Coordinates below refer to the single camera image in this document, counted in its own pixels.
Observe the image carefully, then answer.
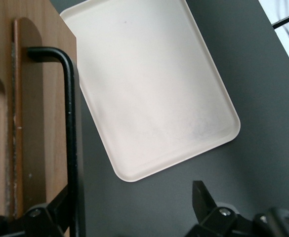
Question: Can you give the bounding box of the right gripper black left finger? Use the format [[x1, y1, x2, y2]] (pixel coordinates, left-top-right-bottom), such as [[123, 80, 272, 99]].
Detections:
[[20, 187, 71, 237]]

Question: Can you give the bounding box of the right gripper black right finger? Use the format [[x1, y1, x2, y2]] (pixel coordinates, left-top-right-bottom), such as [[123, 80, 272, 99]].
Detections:
[[185, 180, 239, 237]]

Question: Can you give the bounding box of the black metal drawer handle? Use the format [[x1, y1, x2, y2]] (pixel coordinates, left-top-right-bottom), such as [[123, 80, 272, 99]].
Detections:
[[27, 46, 80, 237]]

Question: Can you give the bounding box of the beige plastic tray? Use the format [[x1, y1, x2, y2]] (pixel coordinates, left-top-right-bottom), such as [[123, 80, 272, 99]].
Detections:
[[59, 0, 242, 183]]

